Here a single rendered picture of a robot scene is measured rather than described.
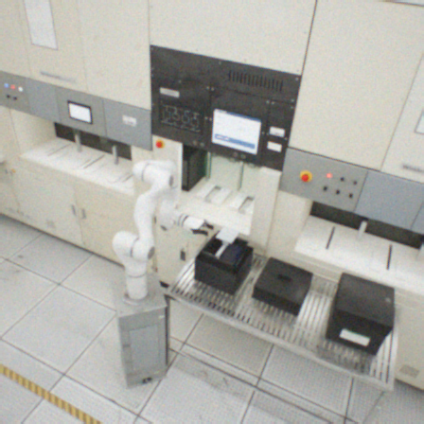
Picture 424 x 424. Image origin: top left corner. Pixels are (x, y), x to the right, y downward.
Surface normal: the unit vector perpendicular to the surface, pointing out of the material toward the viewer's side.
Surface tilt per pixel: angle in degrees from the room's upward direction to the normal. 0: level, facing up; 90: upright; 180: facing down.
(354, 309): 0
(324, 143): 90
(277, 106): 90
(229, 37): 92
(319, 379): 0
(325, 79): 90
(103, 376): 0
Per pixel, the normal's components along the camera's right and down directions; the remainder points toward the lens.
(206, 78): -0.43, 0.51
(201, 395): 0.07, -0.80
